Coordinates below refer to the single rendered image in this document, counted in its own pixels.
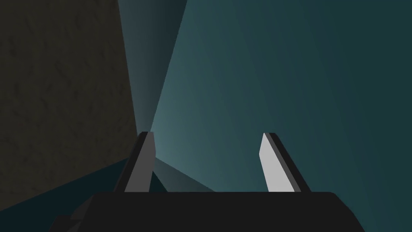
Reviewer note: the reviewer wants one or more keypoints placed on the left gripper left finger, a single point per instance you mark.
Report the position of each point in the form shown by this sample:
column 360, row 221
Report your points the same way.
column 139, row 170

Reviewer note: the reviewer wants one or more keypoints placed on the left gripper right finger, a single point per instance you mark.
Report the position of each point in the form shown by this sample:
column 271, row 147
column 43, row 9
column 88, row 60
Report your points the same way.
column 279, row 170

